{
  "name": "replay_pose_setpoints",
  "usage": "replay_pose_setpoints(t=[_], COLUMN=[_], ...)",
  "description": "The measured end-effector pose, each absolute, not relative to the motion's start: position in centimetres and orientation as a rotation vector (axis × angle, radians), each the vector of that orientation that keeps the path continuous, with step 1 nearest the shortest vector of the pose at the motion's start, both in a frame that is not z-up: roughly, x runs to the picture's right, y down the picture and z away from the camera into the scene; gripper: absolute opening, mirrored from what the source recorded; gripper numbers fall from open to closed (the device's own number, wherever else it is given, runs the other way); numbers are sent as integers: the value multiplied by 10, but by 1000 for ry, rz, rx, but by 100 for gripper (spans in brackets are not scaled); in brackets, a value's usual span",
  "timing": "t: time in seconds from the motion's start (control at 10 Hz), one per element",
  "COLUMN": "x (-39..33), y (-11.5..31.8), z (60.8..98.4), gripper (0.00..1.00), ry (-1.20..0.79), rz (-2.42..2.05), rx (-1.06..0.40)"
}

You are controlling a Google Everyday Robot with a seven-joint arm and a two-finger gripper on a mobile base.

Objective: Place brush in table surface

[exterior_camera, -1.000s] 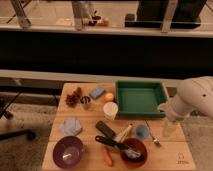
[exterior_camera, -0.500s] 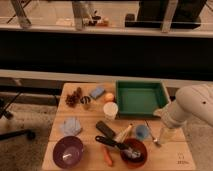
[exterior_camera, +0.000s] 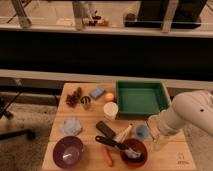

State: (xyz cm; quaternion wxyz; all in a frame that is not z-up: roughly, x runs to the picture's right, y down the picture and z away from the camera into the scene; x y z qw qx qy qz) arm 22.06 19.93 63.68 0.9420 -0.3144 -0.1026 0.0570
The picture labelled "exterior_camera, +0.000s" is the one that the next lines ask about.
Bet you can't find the blue sponge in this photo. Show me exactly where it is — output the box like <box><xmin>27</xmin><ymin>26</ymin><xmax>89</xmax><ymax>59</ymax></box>
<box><xmin>89</xmin><ymin>87</ymin><xmax>105</xmax><ymax>100</ymax></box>

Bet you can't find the white paper cup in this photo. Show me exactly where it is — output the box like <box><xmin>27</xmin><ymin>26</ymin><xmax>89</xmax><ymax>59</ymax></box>
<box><xmin>103</xmin><ymin>102</ymin><xmax>118</xmax><ymax>120</ymax></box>

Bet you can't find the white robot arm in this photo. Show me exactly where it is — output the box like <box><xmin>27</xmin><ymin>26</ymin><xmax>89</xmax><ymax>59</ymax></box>
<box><xmin>153</xmin><ymin>90</ymin><xmax>213</xmax><ymax>151</ymax></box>

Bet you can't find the orange ball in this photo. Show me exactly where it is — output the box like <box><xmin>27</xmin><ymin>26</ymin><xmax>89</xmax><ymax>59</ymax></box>
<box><xmin>104</xmin><ymin>93</ymin><xmax>115</xmax><ymax>102</ymax></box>

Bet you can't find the black rectangular block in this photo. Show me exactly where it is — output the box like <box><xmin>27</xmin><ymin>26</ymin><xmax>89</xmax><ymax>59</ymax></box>
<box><xmin>96</xmin><ymin>121</ymin><xmax>116</xmax><ymax>138</ymax></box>

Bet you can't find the green plastic tray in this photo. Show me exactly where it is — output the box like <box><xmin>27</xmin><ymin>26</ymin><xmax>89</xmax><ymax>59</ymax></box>
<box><xmin>116</xmin><ymin>81</ymin><xmax>170</xmax><ymax>118</ymax></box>

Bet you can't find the light blue crumpled cloth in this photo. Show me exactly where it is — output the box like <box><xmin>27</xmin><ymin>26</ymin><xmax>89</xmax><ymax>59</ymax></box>
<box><xmin>60</xmin><ymin>117</ymin><xmax>82</xmax><ymax>136</ymax></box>

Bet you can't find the brown pine cone cluster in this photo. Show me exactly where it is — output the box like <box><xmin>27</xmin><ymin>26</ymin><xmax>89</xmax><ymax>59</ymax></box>
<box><xmin>66</xmin><ymin>87</ymin><xmax>82</xmax><ymax>107</ymax></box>

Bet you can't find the purple bowl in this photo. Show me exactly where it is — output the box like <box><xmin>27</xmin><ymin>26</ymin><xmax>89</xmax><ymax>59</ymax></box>
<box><xmin>53</xmin><ymin>136</ymin><xmax>84</xmax><ymax>169</ymax></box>

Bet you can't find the black office chair base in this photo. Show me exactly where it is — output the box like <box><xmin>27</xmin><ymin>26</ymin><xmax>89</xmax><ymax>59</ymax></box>
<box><xmin>0</xmin><ymin>93</ymin><xmax>36</xmax><ymax>141</ymax></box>

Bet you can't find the small striped cup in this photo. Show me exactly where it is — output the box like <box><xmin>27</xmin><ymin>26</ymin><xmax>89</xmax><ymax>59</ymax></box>
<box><xmin>80</xmin><ymin>96</ymin><xmax>91</xmax><ymax>110</ymax></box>

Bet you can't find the blue small cup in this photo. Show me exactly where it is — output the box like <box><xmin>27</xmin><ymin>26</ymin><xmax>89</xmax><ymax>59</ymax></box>
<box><xmin>135</xmin><ymin>125</ymin><xmax>150</xmax><ymax>140</ymax></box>

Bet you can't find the red-brown bowl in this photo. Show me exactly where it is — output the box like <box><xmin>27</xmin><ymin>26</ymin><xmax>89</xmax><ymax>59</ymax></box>
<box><xmin>120</xmin><ymin>138</ymin><xmax>148</xmax><ymax>169</ymax></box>

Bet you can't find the orange carrot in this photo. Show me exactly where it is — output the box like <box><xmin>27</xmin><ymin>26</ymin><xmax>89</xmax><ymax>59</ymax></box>
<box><xmin>103</xmin><ymin>146</ymin><xmax>113</xmax><ymax>167</ymax></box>

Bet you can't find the wooden table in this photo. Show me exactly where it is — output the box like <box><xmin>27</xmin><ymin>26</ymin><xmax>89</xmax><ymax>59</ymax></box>
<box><xmin>42</xmin><ymin>83</ymin><xmax>196</xmax><ymax>171</ymax></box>

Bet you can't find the cream-handled utensil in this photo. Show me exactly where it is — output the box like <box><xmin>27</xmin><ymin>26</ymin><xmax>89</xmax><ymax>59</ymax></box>
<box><xmin>114</xmin><ymin>124</ymin><xmax>133</xmax><ymax>143</ymax></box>

